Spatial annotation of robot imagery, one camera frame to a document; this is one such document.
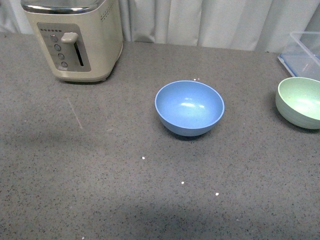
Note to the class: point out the light green bowl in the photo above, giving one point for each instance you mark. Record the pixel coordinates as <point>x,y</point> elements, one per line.
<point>298,101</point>

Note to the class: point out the cream toaster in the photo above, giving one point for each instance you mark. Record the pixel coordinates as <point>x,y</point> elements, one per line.
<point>81,39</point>

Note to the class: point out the blue-rimmed container lid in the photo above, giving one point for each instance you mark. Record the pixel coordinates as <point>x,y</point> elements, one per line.
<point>301,65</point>

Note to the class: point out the clear plastic container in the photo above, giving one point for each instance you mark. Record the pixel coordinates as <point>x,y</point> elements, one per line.
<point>306,44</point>

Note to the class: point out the blue bowl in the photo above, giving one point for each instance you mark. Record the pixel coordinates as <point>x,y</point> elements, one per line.
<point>189,108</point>

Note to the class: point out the white curtain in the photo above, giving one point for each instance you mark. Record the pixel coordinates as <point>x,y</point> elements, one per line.
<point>251,25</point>

